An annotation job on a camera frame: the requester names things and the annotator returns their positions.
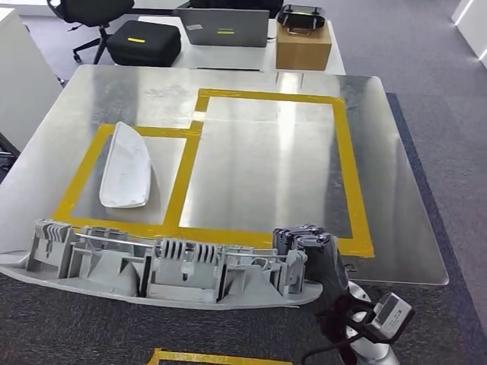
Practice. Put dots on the grey plastic wheel hubcap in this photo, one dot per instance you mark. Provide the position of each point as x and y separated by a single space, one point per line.
171 282

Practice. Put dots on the white board panel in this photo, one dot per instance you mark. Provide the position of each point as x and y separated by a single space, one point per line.
23 75

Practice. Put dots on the black zip case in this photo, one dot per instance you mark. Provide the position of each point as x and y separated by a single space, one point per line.
144 45

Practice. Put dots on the white plastic part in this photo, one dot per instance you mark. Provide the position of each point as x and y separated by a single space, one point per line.
125 166

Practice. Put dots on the white stepped platform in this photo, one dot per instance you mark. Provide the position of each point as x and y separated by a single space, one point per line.
473 27

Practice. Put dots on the black handheld controller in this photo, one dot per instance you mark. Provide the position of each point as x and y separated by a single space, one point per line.
300 17

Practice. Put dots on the brown cardboard box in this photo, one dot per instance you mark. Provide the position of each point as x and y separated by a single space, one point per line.
304 50

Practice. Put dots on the steel workbench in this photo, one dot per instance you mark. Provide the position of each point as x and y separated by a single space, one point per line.
266 166

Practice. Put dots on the grey laptop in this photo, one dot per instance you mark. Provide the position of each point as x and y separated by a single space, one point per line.
224 27

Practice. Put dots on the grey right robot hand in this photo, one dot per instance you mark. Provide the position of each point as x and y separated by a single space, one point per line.
327 267

